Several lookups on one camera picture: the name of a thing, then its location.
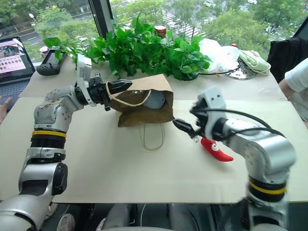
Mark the white sneaker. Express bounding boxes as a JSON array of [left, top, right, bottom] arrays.
[[45, 203, 59, 220], [56, 213, 76, 231]]

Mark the black jacket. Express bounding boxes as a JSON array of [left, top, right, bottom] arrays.
[[266, 37, 308, 84]]

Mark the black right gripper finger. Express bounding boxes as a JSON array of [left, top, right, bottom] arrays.
[[172, 118, 194, 132], [184, 128, 202, 140]]

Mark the thin black cable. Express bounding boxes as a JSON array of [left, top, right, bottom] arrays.
[[196, 68, 239, 76]]

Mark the bystander bare hand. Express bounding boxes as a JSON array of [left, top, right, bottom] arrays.
[[0, 95, 13, 125]]

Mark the round silver metal tray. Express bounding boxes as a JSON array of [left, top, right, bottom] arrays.
[[221, 57, 258, 80]]

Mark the grey plush toy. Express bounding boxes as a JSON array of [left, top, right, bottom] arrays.
[[143, 89, 167, 110]]

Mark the pale green cloth bundle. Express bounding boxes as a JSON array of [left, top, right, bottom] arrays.
[[237, 50, 272, 77]]

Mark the small purple cup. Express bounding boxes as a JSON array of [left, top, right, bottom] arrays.
[[39, 46, 51, 59]]

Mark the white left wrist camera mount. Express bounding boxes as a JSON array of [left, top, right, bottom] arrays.
[[76, 53, 93, 107]]

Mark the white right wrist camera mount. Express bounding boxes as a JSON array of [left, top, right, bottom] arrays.
[[192, 85, 228, 143]]

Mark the black window frame post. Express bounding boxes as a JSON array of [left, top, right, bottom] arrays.
[[87, 0, 114, 39]]

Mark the black handheld game console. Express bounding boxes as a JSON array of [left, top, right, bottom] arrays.
[[36, 48, 68, 77]]

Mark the white plastic bag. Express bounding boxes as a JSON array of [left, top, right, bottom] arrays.
[[197, 38, 242, 75]]

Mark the brown paper bag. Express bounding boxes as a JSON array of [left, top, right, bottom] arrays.
[[106, 73, 176, 152]]

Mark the open laptop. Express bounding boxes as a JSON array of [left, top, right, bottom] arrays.
[[0, 36, 37, 112]]

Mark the green leafy plant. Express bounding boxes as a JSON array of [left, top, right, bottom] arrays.
[[43, 13, 213, 81]]

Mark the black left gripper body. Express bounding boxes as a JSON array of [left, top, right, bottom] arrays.
[[87, 73, 112, 112]]

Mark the person in white shirt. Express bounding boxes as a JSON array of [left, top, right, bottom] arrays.
[[278, 57, 308, 122]]

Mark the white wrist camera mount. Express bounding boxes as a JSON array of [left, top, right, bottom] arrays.
[[76, 53, 93, 107], [192, 85, 228, 143]]

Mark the red chili plush toy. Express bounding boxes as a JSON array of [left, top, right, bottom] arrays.
[[200, 137, 234, 163]]

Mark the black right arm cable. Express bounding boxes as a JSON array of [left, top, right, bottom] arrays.
[[192, 107, 287, 141]]

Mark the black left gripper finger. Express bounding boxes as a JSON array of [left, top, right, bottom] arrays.
[[108, 87, 130, 95], [105, 79, 133, 90]]

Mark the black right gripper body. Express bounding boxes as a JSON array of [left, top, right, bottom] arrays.
[[189, 100, 209, 140]]

